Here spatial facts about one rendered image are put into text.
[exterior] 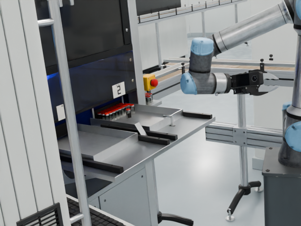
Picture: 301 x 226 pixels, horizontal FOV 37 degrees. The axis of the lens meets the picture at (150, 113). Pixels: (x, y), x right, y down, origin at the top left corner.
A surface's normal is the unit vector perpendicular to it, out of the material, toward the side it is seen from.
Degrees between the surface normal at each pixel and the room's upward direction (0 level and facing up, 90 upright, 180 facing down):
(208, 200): 0
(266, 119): 90
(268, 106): 90
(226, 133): 90
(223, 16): 90
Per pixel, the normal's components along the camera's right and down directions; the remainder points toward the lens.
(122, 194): 0.80, 0.10
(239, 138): -0.59, 0.29
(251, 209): -0.09, -0.95
